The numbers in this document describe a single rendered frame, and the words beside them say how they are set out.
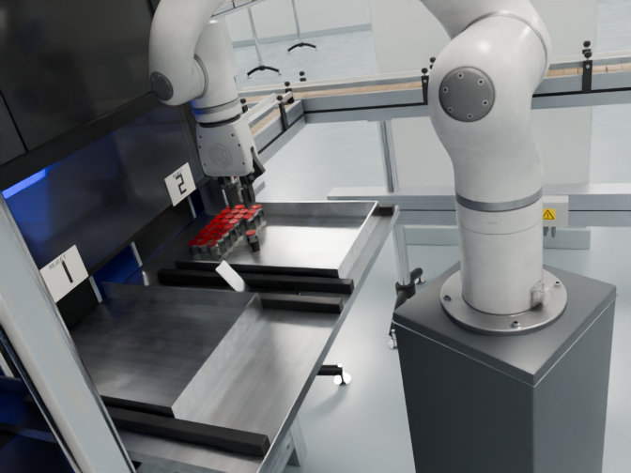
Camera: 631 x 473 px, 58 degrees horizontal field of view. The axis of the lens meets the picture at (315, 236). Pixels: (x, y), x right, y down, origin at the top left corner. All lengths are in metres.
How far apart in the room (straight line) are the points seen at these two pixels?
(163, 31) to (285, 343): 0.50
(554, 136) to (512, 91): 1.86
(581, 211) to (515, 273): 1.18
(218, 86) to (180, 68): 0.10
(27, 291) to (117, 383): 0.68
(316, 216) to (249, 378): 0.50
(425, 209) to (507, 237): 1.25
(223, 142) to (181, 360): 0.38
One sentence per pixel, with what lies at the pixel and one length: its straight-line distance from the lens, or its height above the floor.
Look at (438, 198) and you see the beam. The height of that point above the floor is 0.54.
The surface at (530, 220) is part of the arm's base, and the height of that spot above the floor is 1.02.
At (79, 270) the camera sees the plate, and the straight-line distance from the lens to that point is 1.00.
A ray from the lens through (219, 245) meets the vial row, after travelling 1.13.
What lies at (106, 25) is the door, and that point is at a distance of 1.10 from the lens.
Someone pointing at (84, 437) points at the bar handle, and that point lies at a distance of 0.29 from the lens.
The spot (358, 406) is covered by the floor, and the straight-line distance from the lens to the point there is 2.00.
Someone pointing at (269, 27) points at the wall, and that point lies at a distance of 10.05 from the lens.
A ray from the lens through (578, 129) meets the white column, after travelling 2.53.
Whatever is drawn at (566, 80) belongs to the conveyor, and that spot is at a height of 0.92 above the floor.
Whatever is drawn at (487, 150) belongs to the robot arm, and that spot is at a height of 1.14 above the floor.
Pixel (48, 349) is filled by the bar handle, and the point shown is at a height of 1.28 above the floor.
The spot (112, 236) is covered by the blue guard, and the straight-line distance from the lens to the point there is 1.05.
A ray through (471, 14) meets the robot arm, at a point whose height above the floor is 1.29.
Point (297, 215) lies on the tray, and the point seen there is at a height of 0.88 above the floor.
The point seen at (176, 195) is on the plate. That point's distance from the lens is 1.18.
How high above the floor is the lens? 1.41
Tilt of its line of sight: 27 degrees down
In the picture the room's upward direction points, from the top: 12 degrees counter-clockwise
